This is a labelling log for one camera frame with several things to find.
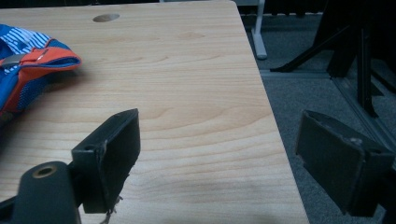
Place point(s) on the black metal stand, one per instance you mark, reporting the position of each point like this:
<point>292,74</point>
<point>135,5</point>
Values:
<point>348,46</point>

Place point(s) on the blue and orange striped garment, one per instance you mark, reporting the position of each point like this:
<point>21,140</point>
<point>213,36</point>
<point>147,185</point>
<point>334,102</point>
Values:
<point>25,68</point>

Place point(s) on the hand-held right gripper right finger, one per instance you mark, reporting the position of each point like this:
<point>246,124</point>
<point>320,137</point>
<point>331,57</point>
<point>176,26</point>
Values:
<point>339,161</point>

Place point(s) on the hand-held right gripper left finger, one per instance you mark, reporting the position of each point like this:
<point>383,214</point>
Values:
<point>112,155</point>

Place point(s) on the white metal table leg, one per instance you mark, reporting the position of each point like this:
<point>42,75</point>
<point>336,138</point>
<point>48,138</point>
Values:
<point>258,31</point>

